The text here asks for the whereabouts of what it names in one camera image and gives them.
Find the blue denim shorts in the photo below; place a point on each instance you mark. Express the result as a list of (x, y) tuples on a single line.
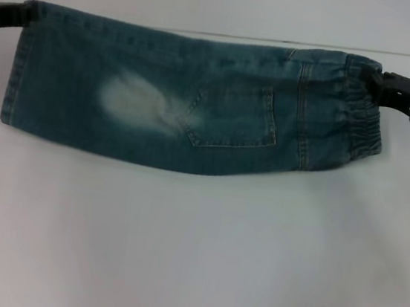
[(196, 103)]

